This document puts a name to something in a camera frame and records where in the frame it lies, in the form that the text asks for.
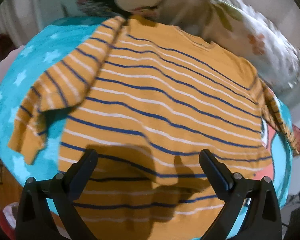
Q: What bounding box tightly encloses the white pillow with black figure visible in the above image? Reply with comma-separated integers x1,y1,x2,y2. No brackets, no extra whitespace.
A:
75,0,130,18

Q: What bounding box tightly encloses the pink cloth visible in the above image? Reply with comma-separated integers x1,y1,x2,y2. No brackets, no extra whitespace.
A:
0,45,25,80

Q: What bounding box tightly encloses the orange striped shirt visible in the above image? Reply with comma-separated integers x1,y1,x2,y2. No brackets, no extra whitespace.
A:
7,16,300,240

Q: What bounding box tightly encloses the dark red object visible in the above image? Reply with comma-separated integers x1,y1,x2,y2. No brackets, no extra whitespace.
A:
0,34,15,58

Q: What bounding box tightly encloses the white leaf print pillow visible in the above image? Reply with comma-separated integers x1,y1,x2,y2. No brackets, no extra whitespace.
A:
165,0,300,95

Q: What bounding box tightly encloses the teal star cartoon blanket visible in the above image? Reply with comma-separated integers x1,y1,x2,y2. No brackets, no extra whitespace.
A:
0,17,294,240

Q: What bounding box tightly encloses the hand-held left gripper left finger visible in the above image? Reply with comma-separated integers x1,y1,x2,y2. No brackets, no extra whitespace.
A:
15,149,99,240

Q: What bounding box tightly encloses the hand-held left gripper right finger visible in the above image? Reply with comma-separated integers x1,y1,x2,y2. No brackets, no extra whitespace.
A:
199,149,283,240

